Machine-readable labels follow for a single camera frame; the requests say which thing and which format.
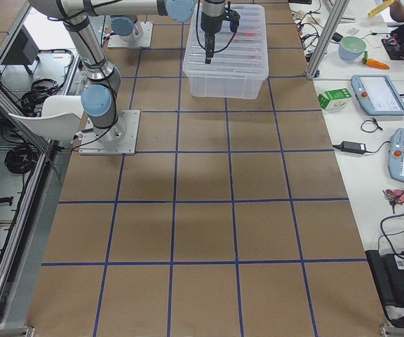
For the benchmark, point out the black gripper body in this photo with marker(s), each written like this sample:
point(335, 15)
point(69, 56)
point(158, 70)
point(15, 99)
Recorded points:
point(209, 23)

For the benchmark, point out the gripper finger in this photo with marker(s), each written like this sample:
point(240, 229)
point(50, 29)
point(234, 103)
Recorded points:
point(208, 48)

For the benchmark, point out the clear plastic box lid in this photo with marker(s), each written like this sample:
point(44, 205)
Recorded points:
point(243, 55)

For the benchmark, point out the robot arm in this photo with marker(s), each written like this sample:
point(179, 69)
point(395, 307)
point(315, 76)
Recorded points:
point(127, 27)
point(99, 99)

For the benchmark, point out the clear plastic storage box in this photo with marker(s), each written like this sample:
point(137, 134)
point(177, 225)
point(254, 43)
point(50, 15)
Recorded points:
point(219, 87)

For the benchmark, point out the green and blue bowl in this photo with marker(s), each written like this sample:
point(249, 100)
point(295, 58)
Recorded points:
point(351, 47)

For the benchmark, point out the green white carton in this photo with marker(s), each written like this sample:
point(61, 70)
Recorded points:
point(334, 99)

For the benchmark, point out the toy carrot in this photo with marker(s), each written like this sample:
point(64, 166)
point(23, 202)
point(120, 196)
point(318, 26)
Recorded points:
point(370, 62)

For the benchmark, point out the white chair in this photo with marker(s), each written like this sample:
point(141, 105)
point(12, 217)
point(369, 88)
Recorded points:
point(60, 118)

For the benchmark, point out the upper teach pendant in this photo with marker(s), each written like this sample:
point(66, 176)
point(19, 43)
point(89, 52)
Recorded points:
point(377, 95)

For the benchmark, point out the black power adapter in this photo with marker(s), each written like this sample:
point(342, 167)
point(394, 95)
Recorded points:
point(351, 147)

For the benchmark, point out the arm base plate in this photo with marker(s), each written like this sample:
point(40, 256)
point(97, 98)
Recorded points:
point(120, 139)
point(115, 42)

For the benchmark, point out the aluminium frame post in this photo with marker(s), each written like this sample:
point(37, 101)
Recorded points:
point(329, 29)

